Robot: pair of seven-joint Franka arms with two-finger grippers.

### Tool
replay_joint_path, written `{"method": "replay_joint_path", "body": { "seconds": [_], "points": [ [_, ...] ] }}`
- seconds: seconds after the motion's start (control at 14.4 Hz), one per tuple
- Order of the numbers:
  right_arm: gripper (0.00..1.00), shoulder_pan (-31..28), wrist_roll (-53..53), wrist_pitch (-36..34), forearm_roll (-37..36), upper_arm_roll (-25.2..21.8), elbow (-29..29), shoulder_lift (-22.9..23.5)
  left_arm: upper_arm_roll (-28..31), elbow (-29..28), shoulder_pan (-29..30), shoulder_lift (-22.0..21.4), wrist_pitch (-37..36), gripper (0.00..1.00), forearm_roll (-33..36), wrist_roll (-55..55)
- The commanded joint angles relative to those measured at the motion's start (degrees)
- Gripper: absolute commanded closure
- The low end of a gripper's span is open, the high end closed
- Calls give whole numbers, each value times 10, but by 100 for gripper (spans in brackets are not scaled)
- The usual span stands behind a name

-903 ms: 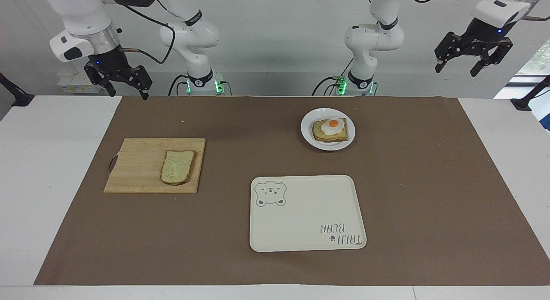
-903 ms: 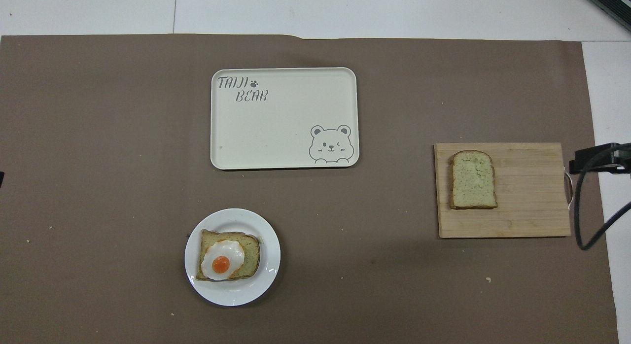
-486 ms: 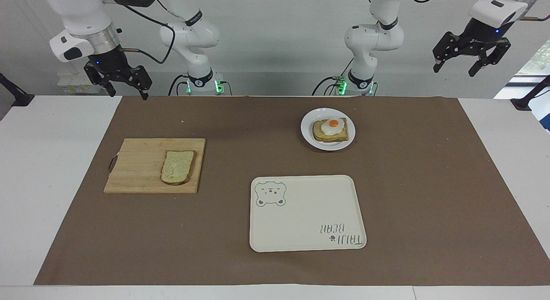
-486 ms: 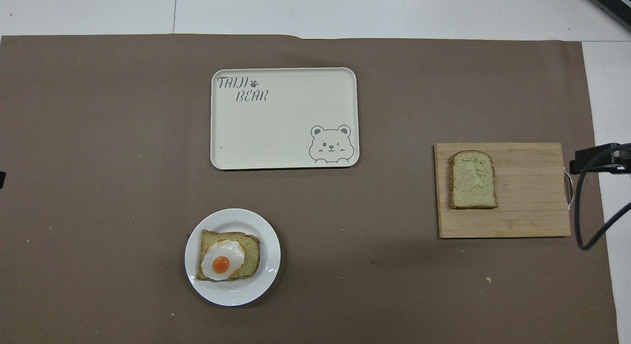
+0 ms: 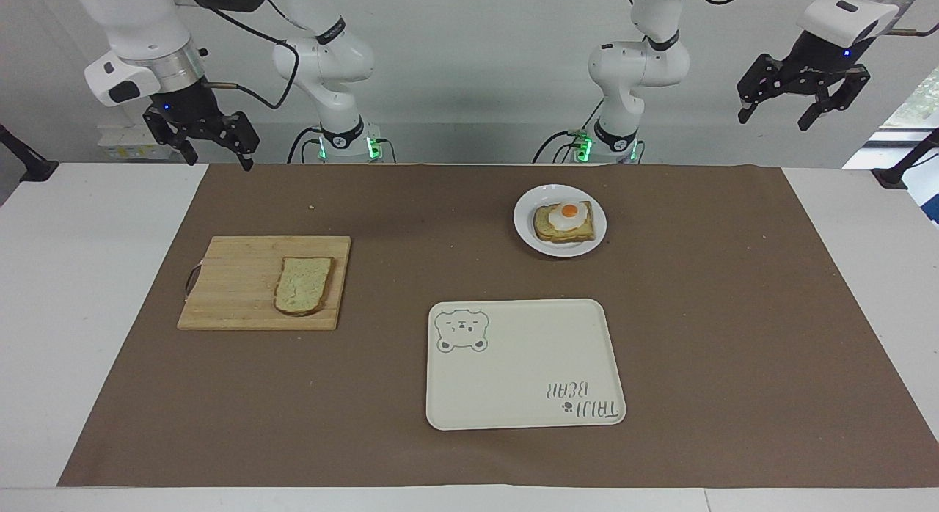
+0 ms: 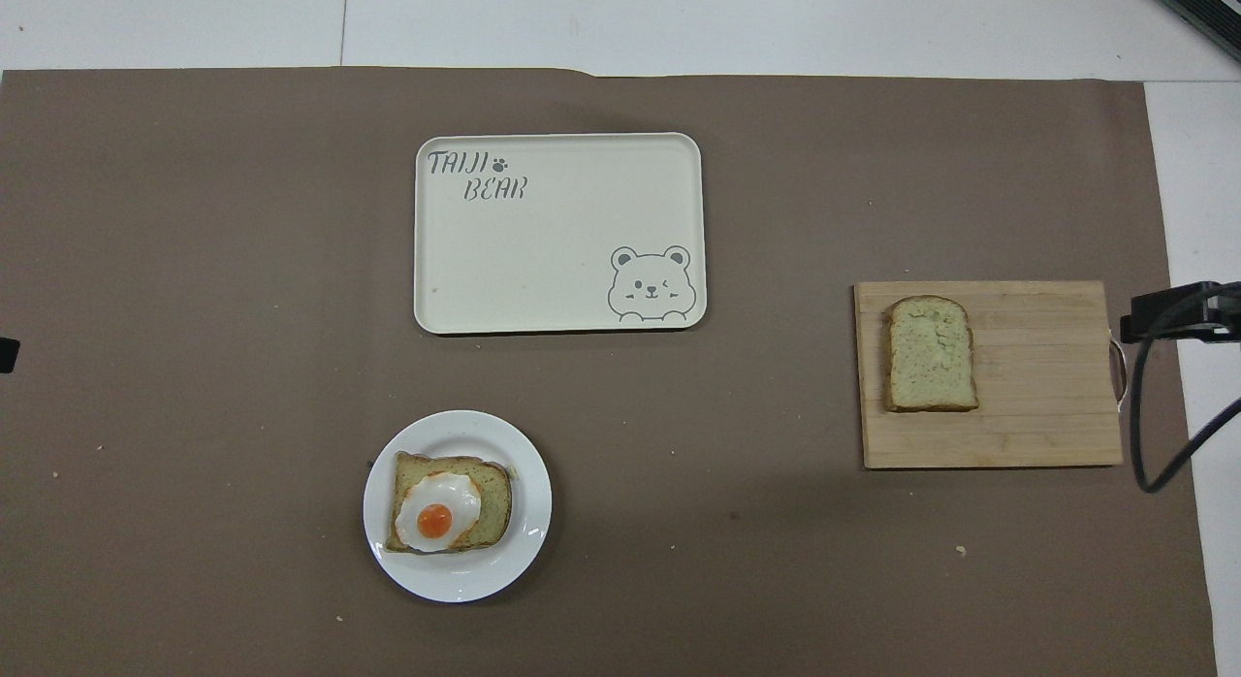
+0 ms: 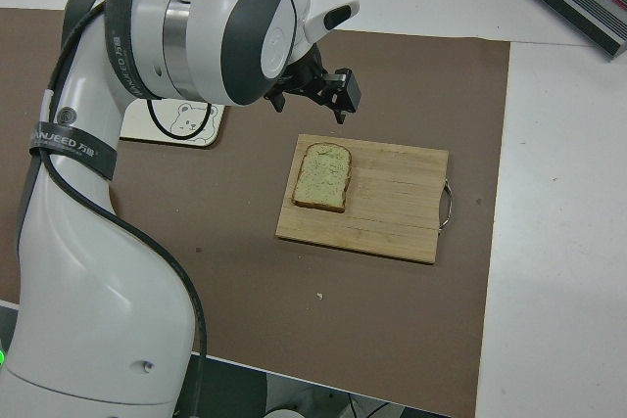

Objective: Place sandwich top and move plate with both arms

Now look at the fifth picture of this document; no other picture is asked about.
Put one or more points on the cream tray with bear print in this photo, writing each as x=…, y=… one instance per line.
x=513, y=365

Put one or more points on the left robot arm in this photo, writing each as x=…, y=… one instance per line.
x=645, y=61

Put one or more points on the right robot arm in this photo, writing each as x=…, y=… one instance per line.
x=143, y=28

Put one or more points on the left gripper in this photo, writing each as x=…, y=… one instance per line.
x=827, y=53

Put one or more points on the toasted bread slice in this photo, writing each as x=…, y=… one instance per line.
x=561, y=233

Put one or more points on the black stand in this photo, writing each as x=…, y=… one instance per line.
x=899, y=171
x=29, y=167

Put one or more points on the white round plate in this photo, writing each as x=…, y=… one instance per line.
x=528, y=218

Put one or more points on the fried egg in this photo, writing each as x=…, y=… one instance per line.
x=568, y=214

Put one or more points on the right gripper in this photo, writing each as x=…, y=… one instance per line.
x=189, y=108

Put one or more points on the plain bread slice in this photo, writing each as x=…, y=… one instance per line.
x=302, y=286

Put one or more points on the wooden cutting board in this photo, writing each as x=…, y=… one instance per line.
x=235, y=288

